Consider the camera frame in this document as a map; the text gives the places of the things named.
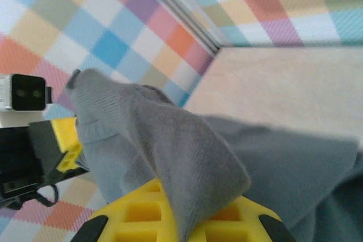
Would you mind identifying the aluminium frame post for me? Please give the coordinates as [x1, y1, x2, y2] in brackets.
[129, 0, 223, 56]

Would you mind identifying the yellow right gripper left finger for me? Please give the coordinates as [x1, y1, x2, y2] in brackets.
[70, 179, 182, 242]

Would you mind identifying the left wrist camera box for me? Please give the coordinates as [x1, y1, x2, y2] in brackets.
[0, 74, 53, 128]

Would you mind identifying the grey t-shirt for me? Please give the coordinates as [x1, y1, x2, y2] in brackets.
[65, 67, 363, 242]

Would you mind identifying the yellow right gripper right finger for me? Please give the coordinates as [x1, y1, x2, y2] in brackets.
[192, 196, 297, 242]

